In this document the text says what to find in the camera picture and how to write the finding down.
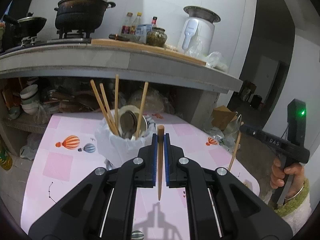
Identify blue white packet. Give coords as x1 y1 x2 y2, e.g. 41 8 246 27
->
135 24 152 44

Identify yellow cap bottle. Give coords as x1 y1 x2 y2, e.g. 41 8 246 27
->
130 12 142 35

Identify wooden cutting board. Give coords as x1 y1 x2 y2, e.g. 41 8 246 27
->
91 38 206 66

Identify wooden chopstick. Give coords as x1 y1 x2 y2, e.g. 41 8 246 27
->
136 81 149 139
114 74 119 134
157 125 164 201
227 131 241 172
99 83 119 136

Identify white fuzzy sleeve forearm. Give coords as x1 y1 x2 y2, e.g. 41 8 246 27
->
274 178 312 235

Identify plastic bags on floor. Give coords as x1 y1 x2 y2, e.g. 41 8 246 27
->
20 133 43 161

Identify white ceramic spoon front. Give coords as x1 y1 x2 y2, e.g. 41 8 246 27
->
118 105 140 117

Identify clear plastic bag on counter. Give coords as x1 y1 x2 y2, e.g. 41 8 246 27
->
203 51 229 73

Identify brown sauce bottle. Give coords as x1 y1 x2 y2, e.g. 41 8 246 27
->
120 12 133 34

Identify cardboard box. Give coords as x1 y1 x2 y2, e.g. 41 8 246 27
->
211 106 237 131

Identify white plastic bag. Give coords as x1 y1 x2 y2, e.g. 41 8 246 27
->
95 115 156 170

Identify metal utensil holder cup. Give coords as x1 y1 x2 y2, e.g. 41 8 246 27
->
103 105 151 168

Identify yellow item in plastic bag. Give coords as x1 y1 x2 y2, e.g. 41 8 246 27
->
128 88 175 114

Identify black wok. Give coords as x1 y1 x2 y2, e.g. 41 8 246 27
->
3 13 47 37

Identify black steamer pot with lid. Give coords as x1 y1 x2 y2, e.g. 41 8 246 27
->
54 0 116 33

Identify large metal spoon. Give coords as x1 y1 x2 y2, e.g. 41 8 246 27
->
120 111 138 139

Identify yellow cooking oil bottle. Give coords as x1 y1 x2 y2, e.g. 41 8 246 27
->
0 144 12 171

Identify grey concrete counter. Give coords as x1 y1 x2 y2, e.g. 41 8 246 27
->
1 43 242 94

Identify stack of white bowls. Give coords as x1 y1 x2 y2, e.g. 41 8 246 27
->
20 85 40 115

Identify white kitchen appliance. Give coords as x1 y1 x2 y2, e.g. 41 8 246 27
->
177 5 221 57

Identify glass jar of pickles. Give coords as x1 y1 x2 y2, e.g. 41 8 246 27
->
146 27 167 48

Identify wooden chopstick holder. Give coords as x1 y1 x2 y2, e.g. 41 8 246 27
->
90 80 112 132

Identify person's right hand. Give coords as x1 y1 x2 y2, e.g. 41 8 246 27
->
270 158 305 199

